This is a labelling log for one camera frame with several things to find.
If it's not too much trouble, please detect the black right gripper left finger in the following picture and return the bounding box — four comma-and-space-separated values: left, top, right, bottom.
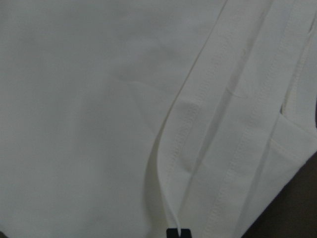
166, 228, 177, 238

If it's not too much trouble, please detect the white long-sleeve printed shirt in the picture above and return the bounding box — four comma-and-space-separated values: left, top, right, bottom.
0, 0, 317, 238

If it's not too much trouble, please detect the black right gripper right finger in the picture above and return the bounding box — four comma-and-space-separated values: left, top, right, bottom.
181, 229, 192, 238

